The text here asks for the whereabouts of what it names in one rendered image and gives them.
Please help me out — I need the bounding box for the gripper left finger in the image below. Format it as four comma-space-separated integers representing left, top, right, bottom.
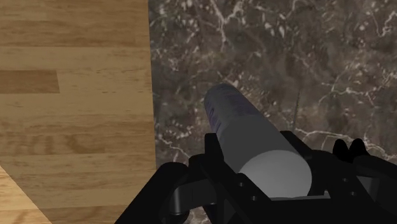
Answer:
114, 132, 267, 224

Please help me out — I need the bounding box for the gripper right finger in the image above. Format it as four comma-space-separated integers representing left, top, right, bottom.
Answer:
280, 130, 397, 224

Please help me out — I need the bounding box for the grey cylindrical bottle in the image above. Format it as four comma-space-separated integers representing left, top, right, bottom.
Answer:
204, 83, 313, 199

